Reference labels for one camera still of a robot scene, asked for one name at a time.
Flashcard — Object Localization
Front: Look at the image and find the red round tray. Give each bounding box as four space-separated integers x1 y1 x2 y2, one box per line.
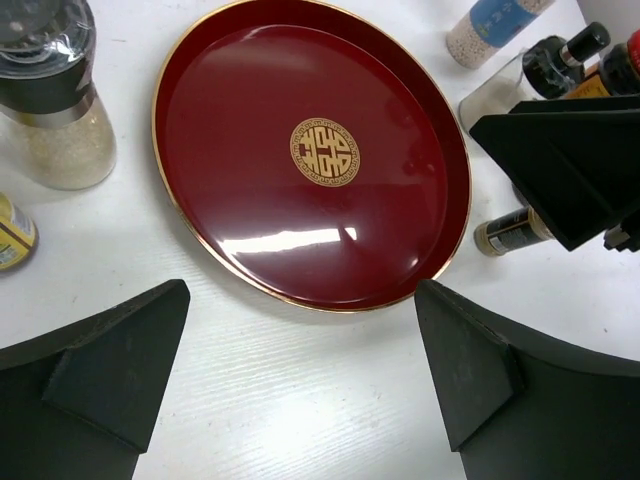
152 1 471 313

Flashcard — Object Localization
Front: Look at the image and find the black cap clear bottle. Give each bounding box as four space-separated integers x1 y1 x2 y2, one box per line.
458 22 611 132

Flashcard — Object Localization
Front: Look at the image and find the small black label spice bottle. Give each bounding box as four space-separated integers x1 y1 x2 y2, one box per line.
473 206 554 257

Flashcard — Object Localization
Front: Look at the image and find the red cap sauce jar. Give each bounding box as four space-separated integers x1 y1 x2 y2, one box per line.
565 30 640 99

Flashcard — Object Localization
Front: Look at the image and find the small yellow label bottle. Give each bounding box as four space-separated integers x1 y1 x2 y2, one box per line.
1 193 39 274

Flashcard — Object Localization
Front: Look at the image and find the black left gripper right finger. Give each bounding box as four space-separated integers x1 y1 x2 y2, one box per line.
414 280 639 479

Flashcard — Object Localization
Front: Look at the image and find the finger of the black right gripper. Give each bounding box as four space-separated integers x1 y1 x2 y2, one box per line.
470 95 639 251

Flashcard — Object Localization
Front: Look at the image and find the blue label granule bottle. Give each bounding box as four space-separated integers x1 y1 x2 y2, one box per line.
446 0 554 70

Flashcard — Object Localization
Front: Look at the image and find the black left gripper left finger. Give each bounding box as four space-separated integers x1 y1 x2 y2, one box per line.
1 279 190 479

